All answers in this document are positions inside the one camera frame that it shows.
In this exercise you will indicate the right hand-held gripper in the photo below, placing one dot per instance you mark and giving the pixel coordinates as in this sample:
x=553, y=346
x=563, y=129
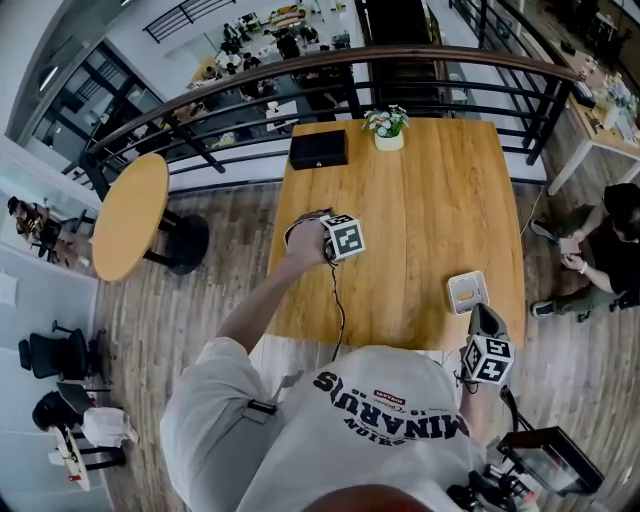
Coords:
x=487, y=357

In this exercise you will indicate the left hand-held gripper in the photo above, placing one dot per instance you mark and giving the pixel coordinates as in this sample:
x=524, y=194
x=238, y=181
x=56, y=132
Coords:
x=347, y=237

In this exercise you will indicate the white square tray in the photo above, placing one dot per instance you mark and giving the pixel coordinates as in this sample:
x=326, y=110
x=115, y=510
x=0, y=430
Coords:
x=457, y=295

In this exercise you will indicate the person's right forearm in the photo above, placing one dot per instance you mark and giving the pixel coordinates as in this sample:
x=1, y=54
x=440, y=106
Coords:
x=475, y=410

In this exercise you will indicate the black box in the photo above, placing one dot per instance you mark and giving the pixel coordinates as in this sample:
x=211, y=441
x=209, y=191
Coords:
x=319, y=149

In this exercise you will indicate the person's left hand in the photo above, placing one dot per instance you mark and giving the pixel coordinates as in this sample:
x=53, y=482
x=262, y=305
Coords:
x=305, y=242

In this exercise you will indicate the rectangular wooden table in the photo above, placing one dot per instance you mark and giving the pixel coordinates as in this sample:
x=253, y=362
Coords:
x=425, y=215

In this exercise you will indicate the potted flowers in white pot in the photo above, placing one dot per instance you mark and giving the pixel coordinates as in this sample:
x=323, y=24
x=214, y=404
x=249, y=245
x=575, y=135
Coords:
x=387, y=130

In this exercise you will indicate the black monitor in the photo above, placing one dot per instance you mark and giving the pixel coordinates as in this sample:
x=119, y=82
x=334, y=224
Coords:
x=555, y=462

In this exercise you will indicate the person's white printed t-shirt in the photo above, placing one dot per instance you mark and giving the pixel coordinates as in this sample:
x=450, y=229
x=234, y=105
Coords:
x=325, y=435

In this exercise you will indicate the black metal railing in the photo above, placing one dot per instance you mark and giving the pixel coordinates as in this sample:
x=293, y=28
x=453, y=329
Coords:
x=400, y=52

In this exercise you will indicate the round wooden table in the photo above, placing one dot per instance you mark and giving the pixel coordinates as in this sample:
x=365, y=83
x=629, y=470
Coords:
x=130, y=215

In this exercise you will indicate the white desk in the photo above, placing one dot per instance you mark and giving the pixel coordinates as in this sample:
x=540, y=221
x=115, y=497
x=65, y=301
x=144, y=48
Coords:
x=600, y=142

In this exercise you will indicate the black office chair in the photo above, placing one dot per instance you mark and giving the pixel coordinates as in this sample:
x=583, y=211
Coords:
x=60, y=350

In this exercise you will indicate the white side table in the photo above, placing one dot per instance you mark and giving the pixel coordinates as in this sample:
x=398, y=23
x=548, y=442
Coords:
x=72, y=457

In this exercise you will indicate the black monitor mount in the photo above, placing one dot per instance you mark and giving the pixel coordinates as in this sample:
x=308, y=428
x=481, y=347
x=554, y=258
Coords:
x=495, y=492

